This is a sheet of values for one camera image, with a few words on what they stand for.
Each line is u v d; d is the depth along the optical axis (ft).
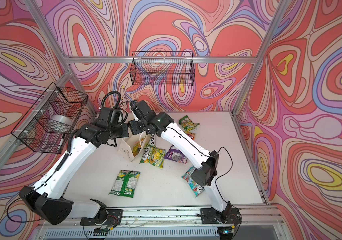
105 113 1.77
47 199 1.26
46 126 2.41
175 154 3.03
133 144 2.77
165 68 3.15
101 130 1.63
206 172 1.75
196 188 2.63
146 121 1.76
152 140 3.30
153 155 3.03
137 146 2.78
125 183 2.70
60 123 2.30
